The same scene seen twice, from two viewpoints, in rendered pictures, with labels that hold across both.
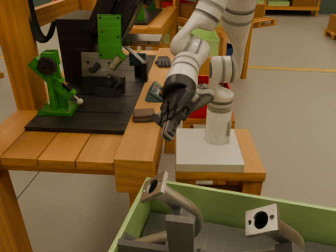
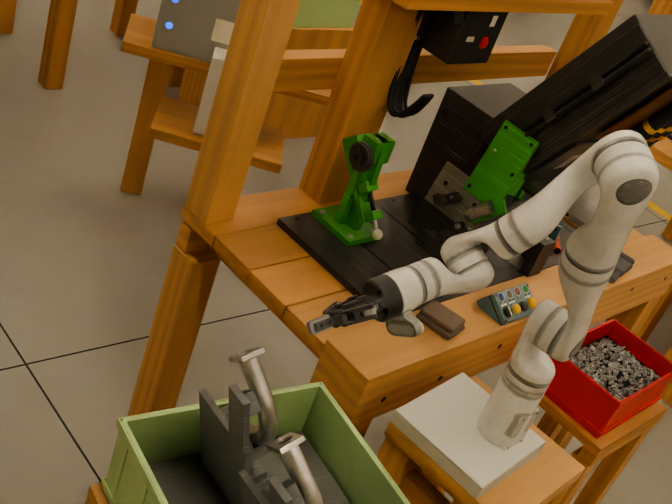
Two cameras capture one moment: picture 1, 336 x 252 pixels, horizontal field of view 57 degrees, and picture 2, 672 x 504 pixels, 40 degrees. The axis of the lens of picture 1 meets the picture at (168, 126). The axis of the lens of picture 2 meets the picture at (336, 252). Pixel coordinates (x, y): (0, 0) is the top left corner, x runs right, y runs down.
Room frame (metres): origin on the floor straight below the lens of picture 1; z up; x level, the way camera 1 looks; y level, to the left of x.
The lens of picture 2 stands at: (-0.51, -0.63, 2.07)
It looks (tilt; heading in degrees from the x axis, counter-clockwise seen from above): 31 degrees down; 32
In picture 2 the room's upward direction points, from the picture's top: 21 degrees clockwise
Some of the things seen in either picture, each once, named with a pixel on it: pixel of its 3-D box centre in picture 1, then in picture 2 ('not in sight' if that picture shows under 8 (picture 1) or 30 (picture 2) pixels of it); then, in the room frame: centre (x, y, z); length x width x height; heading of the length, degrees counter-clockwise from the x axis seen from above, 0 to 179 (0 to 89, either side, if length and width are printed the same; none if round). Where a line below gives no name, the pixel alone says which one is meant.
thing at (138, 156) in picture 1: (157, 95); (530, 312); (1.63, 0.06, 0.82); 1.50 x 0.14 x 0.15; 175
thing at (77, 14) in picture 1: (85, 45); (479, 151); (1.78, 0.47, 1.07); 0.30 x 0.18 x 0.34; 175
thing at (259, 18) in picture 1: (248, 15); not in sight; (8.14, -2.01, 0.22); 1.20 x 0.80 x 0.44; 122
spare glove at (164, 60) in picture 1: (162, 61); (609, 263); (1.98, 0.03, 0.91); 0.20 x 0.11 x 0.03; 5
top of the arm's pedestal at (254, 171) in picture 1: (215, 151); (486, 450); (1.04, -0.19, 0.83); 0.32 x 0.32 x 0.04; 89
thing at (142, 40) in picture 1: (125, 39); (542, 183); (1.73, 0.23, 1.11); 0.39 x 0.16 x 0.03; 85
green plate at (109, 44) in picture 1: (111, 35); (507, 164); (1.58, 0.28, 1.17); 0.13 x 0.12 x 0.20; 175
